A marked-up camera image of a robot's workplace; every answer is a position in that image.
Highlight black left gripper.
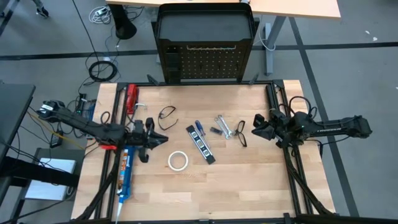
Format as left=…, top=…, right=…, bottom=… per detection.
left=126, top=119, right=170, bottom=150

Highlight black safety glasses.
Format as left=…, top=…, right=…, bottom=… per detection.
left=233, top=119, right=248, bottom=147
left=157, top=105, right=179, bottom=131

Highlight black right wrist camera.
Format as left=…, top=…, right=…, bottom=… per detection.
left=253, top=113, right=267, bottom=128

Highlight white flat box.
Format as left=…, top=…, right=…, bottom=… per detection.
left=24, top=157, right=77, bottom=202

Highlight white cable bundle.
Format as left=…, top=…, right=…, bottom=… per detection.
left=88, top=5, right=112, bottom=25

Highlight red hand tool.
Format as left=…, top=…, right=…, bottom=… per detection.
left=124, top=83, right=139, bottom=115

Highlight blue handled screwdriver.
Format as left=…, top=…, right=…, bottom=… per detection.
left=194, top=119, right=211, bottom=147

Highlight light wooden desk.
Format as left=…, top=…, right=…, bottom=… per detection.
left=105, top=0, right=342, bottom=19

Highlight black flashlight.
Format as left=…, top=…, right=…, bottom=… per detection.
left=265, top=83, right=280, bottom=110

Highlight black aluminium table frame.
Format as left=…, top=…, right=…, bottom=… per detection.
left=71, top=79, right=340, bottom=224

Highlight black power adapter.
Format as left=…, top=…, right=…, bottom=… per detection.
left=49, top=129, right=65, bottom=149

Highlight black metal side stand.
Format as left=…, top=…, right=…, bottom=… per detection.
left=0, top=155, right=81, bottom=189

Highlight black pegboard tool cart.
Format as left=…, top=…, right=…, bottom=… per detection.
left=151, top=3, right=261, bottom=85

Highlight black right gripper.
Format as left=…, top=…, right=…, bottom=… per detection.
left=251, top=108, right=296, bottom=147

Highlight silver wire tool rail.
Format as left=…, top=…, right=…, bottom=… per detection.
left=185, top=43, right=238, bottom=51

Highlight blue caulking gun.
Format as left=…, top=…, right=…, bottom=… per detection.
left=114, top=146, right=150, bottom=224

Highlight black power strip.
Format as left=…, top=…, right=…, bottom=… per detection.
left=77, top=92, right=88, bottom=114

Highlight coiled black cable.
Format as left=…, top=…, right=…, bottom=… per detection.
left=88, top=60, right=119, bottom=83

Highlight black side desk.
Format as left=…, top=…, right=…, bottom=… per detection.
left=0, top=81, right=37, bottom=164

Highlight black desk leg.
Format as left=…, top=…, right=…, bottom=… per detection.
left=108, top=3, right=138, bottom=40

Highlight white tape roll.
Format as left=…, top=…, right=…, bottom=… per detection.
left=167, top=151, right=190, bottom=172

